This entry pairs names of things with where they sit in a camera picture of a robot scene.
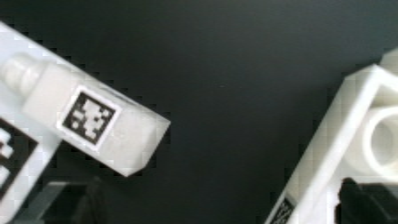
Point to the white table leg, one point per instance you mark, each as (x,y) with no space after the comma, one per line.
(105,124)

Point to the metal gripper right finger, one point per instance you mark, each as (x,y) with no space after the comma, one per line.
(368,203)

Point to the white square tabletop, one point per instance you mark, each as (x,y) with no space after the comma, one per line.
(352,150)

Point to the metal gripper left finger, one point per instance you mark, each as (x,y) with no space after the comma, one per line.
(68,204)

